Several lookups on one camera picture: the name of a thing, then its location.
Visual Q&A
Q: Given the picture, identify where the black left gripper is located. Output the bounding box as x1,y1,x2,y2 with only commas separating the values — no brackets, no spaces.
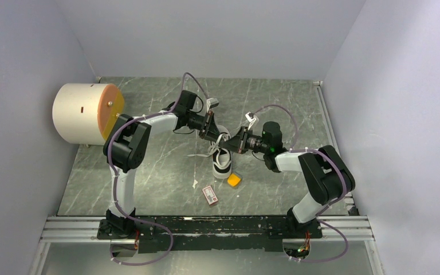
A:
187,111,224,144

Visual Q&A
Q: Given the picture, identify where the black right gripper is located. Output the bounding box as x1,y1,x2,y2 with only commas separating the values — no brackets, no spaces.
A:
220,125,269,154

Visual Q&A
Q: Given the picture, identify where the white shoelace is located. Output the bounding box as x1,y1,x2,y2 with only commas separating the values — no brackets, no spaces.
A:
187,131,229,159

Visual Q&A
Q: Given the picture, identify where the black and white sneaker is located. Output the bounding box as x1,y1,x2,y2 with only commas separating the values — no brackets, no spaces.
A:
210,142,232,179

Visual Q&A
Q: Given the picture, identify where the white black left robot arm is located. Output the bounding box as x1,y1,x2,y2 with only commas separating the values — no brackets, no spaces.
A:
97,90,231,239

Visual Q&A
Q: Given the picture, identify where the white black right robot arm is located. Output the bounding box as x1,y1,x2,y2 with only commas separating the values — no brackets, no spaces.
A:
219,121,356,237

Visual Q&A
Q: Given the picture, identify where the yellow block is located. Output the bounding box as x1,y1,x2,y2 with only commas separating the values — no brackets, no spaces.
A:
227,173,242,187

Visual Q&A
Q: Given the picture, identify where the red and white small box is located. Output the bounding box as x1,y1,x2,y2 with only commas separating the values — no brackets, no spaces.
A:
202,185,218,206

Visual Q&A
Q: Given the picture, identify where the cream cylinder with orange face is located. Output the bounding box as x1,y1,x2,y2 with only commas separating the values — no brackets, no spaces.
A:
52,83,125,146

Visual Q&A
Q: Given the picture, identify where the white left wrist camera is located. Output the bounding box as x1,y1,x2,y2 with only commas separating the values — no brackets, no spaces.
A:
206,97,219,110

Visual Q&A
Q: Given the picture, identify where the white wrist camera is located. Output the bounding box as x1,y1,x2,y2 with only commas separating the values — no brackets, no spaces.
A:
245,112,259,129
206,97,219,110

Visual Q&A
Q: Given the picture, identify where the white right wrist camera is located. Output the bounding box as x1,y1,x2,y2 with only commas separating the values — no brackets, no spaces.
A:
245,112,259,129

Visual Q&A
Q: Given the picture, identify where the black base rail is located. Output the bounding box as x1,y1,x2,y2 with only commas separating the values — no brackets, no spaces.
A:
96,215,323,253

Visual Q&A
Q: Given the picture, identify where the aluminium frame rail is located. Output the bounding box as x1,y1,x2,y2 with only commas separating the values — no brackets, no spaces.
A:
30,215,384,274

